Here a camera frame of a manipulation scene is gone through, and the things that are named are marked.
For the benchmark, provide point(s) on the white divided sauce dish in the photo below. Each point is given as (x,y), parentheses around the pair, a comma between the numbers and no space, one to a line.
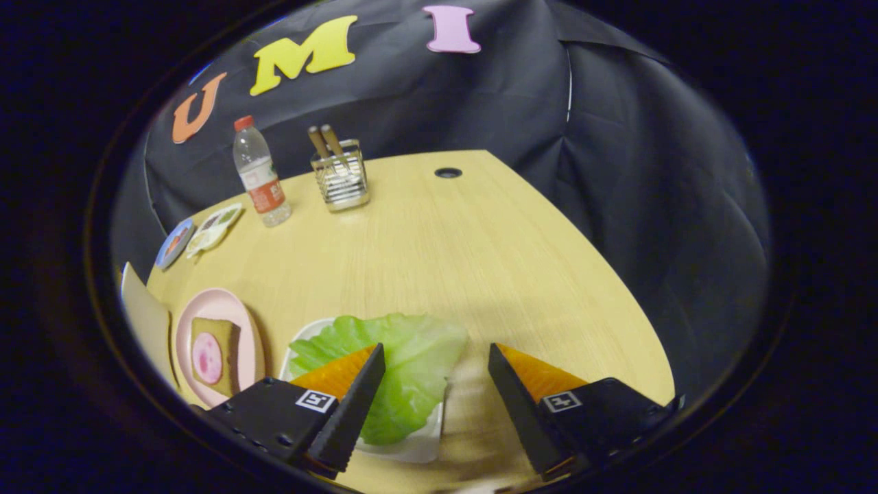
(212,230)

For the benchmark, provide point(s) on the pink round plate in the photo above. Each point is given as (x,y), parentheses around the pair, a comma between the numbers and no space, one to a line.
(219,305)

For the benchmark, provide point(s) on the clear plastic water bottle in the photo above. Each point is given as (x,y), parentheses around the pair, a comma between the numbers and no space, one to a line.
(264,192)

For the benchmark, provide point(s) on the white toaster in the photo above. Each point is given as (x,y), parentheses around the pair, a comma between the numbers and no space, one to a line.
(147,322)

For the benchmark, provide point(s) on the metal mesh chopstick holder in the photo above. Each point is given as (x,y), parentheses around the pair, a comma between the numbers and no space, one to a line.
(343,189)

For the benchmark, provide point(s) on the black backdrop cloth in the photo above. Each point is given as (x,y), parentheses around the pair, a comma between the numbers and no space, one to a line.
(617,206)

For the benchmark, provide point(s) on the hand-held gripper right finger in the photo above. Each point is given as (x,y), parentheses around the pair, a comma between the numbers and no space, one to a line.
(518,412)

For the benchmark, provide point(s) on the pink ham slice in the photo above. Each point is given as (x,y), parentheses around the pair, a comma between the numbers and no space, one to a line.
(207,358)

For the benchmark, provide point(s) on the blue round plate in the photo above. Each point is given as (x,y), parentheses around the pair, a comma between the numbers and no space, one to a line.
(171,247)

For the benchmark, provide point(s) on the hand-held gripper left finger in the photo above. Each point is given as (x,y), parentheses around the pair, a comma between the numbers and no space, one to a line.
(353,412)

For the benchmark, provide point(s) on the toast slice with ham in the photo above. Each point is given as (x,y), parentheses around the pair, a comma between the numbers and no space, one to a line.
(230,343)

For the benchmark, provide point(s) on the white square plate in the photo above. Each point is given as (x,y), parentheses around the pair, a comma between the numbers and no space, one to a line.
(411,453)

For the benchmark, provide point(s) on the green lettuce leaf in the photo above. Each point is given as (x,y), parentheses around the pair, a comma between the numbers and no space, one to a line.
(411,357)

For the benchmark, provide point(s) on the brown wooden chopstick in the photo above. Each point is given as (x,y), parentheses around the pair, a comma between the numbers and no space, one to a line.
(333,140)
(318,142)

